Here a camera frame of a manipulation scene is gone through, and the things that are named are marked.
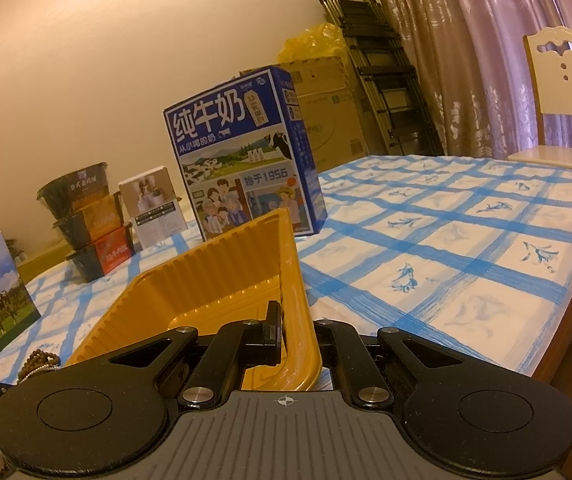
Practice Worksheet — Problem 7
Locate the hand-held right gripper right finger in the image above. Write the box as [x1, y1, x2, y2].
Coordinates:
[313, 318, 473, 409]

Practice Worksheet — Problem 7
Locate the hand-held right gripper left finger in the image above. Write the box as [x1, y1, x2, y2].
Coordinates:
[108, 300, 284, 412]

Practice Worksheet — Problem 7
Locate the brown wooden bead bracelet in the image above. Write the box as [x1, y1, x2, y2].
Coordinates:
[16, 347, 62, 385]

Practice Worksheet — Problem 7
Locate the yellow ribbed plastic tray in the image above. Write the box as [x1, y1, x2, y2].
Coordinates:
[63, 207, 323, 393]

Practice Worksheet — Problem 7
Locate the white pearl strand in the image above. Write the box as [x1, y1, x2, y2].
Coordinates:
[17, 364, 61, 383]

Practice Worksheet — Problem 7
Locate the blue checked tablecloth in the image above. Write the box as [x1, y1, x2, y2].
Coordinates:
[0, 154, 572, 480]

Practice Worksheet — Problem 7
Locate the small dark object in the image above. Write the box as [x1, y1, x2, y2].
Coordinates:
[6, 237, 28, 262]

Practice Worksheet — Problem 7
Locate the small white photo box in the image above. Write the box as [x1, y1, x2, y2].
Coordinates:
[117, 166, 188, 251]

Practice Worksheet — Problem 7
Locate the blue milk carton box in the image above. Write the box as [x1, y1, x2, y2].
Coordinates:
[162, 65, 328, 242]

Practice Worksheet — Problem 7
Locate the black food bowl orange label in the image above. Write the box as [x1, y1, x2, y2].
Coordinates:
[52, 194, 126, 251]

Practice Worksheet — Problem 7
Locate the black food bowl dark label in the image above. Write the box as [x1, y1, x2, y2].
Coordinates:
[36, 162, 112, 223]

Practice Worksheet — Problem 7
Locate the brown cardboard box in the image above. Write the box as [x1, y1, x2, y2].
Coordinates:
[240, 57, 369, 173]

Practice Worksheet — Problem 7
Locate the yellow plastic bag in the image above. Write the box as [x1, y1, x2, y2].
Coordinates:
[278, 22, 347, 66]

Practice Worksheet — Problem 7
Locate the black folding step ladder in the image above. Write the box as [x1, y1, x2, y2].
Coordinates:
[316, 0, 444, 157]

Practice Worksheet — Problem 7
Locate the pink patterned curtain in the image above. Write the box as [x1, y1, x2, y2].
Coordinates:
[366, 0, 572, 173]

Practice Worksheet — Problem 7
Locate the cream wooden chair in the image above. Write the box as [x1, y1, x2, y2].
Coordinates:
[506, 26, 572, 181]

